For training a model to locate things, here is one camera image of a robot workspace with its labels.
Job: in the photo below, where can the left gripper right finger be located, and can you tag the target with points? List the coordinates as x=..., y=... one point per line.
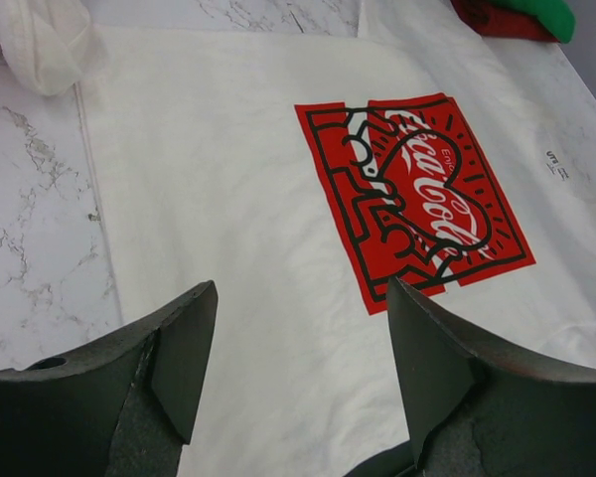
x=478, y=404

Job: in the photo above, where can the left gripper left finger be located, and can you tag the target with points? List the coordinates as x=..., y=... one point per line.
x=124, y=404

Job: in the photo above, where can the white Coca-Cola t-shirt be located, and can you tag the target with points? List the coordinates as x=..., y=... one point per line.
x=300, y=173

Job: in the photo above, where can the white crumpled t-shirt in basket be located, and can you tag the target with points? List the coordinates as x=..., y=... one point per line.
x=46, y=44

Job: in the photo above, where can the dark red folded t-shirt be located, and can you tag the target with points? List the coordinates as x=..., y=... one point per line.
x=490, y=20

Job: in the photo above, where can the green folded t-shirt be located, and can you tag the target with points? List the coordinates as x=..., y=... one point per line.
x=554, y=15

